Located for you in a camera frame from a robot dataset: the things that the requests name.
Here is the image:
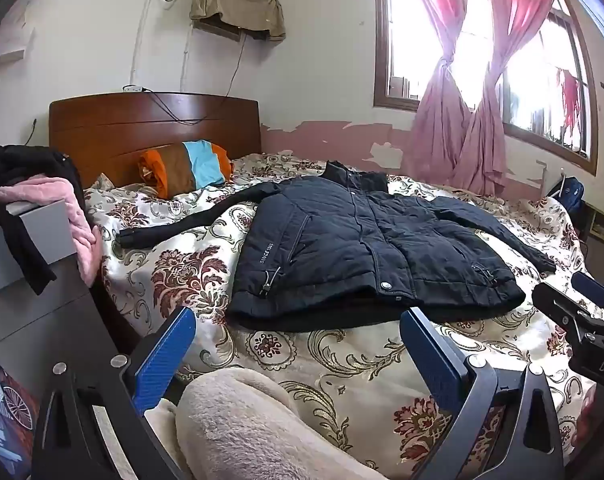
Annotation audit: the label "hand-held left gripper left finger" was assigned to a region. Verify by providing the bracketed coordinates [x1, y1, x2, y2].
[32, 306, 197, 480]

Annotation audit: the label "wooden headboard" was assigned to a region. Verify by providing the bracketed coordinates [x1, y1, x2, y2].
[49, 92, 263, 191]

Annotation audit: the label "pink curtain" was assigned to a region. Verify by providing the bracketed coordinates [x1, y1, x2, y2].
[399, 0, 477, 183]
[452, 0, 559, 197]

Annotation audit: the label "black power cable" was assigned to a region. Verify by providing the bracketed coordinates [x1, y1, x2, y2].
[146, 35, 249, 127]

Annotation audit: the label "floral pillow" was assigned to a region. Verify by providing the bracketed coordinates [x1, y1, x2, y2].
[84, 172, 155, 221]

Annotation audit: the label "pink fluffy cloth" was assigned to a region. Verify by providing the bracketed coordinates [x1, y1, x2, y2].
[0, 175, 103, 287]

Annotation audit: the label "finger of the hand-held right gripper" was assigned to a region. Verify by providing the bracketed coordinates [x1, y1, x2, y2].
[572, 271, 604, 323]
[532, 282, 604, 342]

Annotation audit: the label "wooden framed window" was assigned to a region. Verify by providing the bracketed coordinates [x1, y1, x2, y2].
[373, 0, 599, 177]

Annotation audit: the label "wooden wall shelf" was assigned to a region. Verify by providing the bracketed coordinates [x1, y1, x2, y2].
[192, 17, 243, 43]

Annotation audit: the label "orange brown blue striped pillow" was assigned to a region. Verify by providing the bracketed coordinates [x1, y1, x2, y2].
[138, 141, 233, 200]

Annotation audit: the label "white wall board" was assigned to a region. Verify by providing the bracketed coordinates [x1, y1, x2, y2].
[0, 14, 36, 67]

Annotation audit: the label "wooden side shelf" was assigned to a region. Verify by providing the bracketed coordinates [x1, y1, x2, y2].
[579, 200, 604, 253]

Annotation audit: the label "beige fleece blanket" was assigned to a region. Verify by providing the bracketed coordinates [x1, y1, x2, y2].
[144, 367, 389, 480]

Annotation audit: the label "black padded jacket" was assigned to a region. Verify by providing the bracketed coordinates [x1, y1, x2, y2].
[118, 160, 557, 333]

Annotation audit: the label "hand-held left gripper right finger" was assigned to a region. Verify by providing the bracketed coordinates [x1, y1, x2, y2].
[399, 307, 565, 480]

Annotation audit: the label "printed poster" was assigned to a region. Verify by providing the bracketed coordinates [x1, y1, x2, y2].
[0, 342, 41, 480]

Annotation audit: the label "white wall cable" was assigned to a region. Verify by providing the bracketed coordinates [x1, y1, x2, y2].
[130, 0, 189, 90]

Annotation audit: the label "blue backpack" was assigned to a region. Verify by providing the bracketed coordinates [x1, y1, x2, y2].
[549, 176, 584, 217]

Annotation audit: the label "grey cabinet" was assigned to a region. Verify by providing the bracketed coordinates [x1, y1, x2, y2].
[0, 195, 130, 411]

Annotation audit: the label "floral satin bedspread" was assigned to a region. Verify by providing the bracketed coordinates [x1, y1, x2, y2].
[84, 152, 600, 480]

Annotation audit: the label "black garment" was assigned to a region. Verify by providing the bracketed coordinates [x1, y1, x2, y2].
[0, 145, 86, 297]

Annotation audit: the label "red hanging clothes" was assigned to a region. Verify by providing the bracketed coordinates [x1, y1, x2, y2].
[556, 66, 581, 132]

